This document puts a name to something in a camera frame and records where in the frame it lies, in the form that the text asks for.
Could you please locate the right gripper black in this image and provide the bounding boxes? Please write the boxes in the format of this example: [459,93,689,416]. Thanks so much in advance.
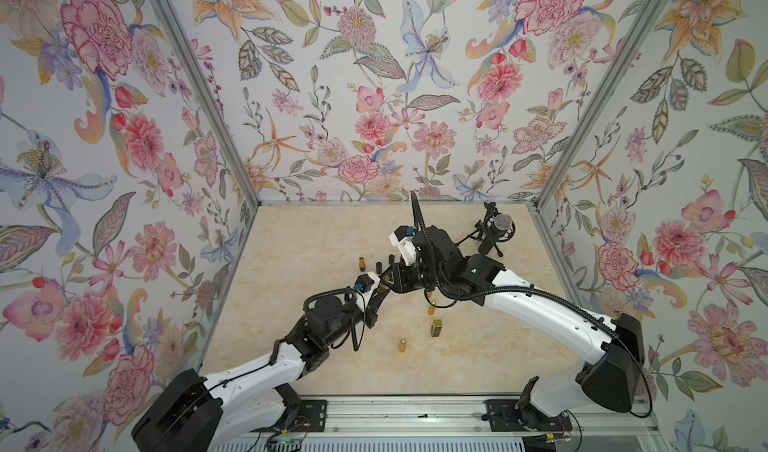
[378,262,452,296]

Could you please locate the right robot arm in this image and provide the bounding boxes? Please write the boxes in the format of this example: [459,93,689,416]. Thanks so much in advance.
[384,192,648,430]

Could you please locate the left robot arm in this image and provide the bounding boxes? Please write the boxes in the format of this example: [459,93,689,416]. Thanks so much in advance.
[131,285,389,451]

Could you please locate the square gold black lipstick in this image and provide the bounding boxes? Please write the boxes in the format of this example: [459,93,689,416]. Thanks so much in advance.
[430,319,443,338]

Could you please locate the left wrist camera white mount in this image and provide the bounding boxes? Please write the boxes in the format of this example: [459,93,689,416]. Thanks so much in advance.
[353,271,380,312]

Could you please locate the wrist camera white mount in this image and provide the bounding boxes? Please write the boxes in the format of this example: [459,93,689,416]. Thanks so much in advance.
[389,225,418,266]
[353,271,380,312]

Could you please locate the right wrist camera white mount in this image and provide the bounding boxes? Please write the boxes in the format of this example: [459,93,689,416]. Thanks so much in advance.
[389,225,418,266]

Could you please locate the aluminium front rail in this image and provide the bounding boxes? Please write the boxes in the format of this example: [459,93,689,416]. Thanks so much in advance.
[213,395,659,445]

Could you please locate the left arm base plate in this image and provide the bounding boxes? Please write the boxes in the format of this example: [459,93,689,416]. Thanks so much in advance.
[250,399,328,433]

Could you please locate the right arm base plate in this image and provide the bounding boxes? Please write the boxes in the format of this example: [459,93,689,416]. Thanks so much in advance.
[482,399,573,433]

